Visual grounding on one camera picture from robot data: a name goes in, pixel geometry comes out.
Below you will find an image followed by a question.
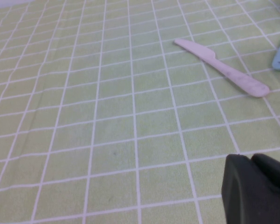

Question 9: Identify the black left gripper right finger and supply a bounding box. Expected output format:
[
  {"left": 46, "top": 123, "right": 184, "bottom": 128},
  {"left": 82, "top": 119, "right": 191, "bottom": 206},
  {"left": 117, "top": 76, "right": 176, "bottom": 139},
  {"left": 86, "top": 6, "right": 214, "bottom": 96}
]
[{"left": 251, "top": 153, "right": 280, "bottom": 194}]

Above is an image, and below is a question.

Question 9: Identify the pale pink plastic knife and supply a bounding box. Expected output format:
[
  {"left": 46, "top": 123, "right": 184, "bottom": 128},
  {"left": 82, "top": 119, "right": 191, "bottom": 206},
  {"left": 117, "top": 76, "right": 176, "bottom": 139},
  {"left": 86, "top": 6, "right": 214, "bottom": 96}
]
[{"left": 174, "top": 38, "right": 270, "bottom": 98}]

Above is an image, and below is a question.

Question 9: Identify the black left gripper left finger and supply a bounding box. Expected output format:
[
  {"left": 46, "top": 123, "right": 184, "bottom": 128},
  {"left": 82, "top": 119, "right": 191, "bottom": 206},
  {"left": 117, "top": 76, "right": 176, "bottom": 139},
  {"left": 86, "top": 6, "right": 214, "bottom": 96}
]
[{"left": 221, "top": 153, "right": 280, "bottom": 224}]

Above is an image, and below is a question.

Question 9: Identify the green white grid tablecloth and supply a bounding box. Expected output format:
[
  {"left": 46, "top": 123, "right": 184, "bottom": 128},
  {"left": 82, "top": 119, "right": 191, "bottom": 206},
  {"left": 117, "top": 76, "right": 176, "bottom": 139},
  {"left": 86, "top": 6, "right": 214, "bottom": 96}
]
[{"left": 0, "top": 0, "right": 280, "bottom": 224}]

